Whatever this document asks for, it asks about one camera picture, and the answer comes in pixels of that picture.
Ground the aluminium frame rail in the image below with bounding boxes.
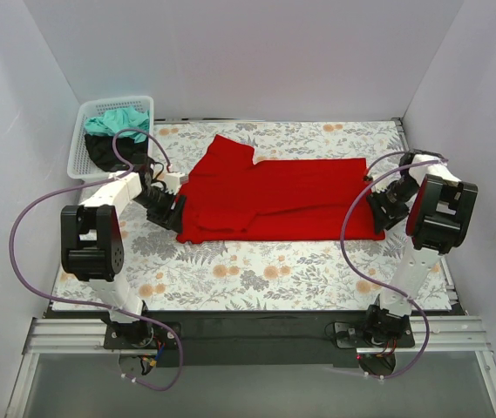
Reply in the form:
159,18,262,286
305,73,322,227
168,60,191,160
25,316,493,354

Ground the floral table cloth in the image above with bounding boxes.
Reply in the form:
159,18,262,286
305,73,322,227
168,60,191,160
119,121,406,311

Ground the black t shirt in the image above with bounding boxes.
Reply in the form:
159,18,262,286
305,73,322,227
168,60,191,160
84,134,148,172

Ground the teal t shirt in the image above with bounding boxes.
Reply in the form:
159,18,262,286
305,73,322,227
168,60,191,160
84,106,150,137

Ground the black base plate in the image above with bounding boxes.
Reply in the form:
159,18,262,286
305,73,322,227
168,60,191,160
103,309,415,367

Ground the white plastic laundry basket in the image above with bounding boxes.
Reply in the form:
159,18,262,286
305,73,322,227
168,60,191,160
67,96,154,183

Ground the red t shirt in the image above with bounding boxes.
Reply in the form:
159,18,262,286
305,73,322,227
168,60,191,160
176,135,385,244

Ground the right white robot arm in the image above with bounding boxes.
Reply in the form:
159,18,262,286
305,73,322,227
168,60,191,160
362,150,478,347

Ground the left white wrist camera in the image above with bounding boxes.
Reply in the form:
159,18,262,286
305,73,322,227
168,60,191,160
162,172,189,194

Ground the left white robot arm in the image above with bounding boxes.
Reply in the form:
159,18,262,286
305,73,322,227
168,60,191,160
61,166,188,348

